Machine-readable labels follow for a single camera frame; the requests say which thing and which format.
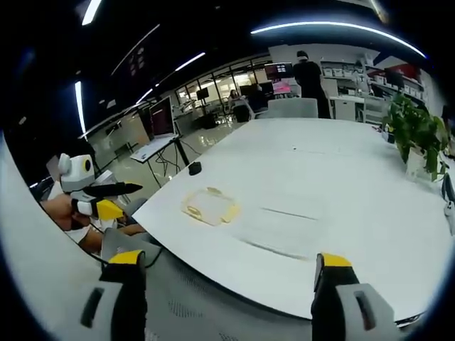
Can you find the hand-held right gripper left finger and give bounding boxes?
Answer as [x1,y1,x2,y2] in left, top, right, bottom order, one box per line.
[67,249,149,341]

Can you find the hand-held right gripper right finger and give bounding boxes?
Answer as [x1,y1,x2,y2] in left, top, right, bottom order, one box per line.
[311,252,397,341]

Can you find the person's left hand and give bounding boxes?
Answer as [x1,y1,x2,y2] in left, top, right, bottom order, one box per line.
[45,196,90,232]

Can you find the white tilted tray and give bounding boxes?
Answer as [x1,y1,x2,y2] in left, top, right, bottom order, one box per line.
[129,136,180,163]

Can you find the ceiling light strip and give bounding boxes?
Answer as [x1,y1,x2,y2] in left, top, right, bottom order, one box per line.
[73,80,87,135]
[81,0,103,26]
[173,52,207,72]

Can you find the black tripod stand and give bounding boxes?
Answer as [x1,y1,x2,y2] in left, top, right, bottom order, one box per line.
[169,137,192,168]

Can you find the white curved surface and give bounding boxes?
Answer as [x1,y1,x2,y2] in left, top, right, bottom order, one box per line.
[0,133,107,341]

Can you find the monitor on stand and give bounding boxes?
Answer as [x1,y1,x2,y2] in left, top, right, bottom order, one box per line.
[148,95,178,140]

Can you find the white device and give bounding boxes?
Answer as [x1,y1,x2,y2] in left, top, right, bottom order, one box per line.
[441,200,455,236]

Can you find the green potted plant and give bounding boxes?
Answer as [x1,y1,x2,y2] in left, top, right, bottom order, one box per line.
[381,92,451,183]

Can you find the grey chair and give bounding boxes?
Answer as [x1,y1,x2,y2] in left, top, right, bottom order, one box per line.
[265,97,319,120]

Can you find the pink screen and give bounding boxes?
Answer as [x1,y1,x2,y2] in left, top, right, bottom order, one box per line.
[272,80,293,95]

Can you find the white storage shelves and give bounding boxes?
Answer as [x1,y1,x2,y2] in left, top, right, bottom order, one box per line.
[319,53,433,124]

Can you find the long curved ceiling light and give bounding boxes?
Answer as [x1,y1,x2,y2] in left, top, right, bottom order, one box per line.
[250,21,427,60]

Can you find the black cable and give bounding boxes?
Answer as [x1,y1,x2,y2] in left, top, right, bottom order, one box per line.
[141,247,165,268]

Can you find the wall monitor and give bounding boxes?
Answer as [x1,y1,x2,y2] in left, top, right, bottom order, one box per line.
[264,63,294,81]

